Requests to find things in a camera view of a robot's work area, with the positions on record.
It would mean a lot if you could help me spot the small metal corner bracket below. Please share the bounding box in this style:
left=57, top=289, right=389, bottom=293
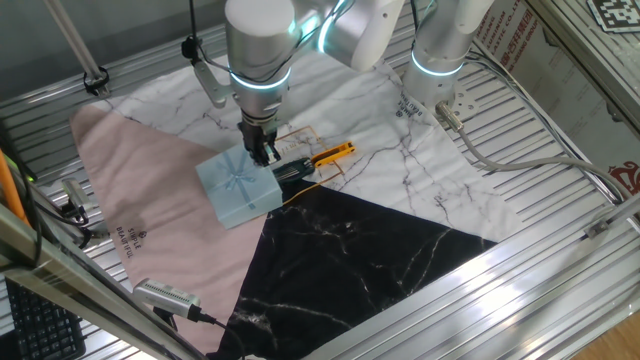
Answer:
left=583, top=219, right=612, bottom=240

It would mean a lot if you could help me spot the thick grey robot cable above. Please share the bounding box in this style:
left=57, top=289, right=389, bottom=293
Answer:
left=435, top=101, right=634, bottom=202

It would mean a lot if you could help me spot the black rod clamp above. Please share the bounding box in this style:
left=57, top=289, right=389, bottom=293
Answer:
left=82, top=67, right=111, bottom=97

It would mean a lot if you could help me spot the light blue ribboned casing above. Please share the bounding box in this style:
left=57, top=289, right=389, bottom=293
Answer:
left=194, top=144, right=284, bottom=232

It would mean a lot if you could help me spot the small grey camera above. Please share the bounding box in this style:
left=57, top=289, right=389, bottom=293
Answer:
left=60, top=177, right=94, bottom=214

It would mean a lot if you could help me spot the black camera cable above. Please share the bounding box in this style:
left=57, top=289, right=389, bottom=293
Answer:
left=198, top=309, right=247, bottom=360

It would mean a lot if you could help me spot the orange pole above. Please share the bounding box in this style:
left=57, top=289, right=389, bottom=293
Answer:
left=0, top=149, right=29, bottom=224

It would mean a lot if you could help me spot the yellow folding hex key set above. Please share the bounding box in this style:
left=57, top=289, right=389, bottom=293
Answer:
left=309, top=141, right=356, bottom=169

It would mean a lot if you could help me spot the grey metal rod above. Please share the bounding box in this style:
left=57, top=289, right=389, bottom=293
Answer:
left=43, top=0, right=109, bottom=96

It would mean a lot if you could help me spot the aluminium frame beam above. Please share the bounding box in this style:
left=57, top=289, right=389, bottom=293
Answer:
left=0, top=202, right=209, bottom=360

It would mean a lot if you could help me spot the silver wrist bracket black knob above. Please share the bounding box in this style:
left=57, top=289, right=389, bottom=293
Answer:
left=180, top=35, right=230, bottom=110

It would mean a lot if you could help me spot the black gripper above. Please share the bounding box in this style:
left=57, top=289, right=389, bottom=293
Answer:
left=236, top=118, right=282, bottom=168

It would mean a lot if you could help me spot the silver depth camera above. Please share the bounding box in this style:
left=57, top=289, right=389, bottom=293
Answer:
left=132, top=278, right=202, bottom=321

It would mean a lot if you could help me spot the black keyboard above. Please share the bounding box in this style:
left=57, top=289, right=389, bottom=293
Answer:
left=4, top=277, right=87, bottom=360

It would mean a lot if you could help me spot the black camera ball mount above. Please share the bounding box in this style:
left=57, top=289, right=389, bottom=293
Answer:
left=59, top=202, right=110, bottom=240

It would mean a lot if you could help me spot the black white fiducial marker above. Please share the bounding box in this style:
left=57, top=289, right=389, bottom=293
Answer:
left=587, top=0, right=640, bottom=34

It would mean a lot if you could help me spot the marble pink black tablecloth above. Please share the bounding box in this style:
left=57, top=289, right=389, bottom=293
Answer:
left=69, top=27, right=524, bottom=360

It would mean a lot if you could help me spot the cardboard box with red print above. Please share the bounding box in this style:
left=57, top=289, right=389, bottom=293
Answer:
left=472, top=0, right=640, bottom=196

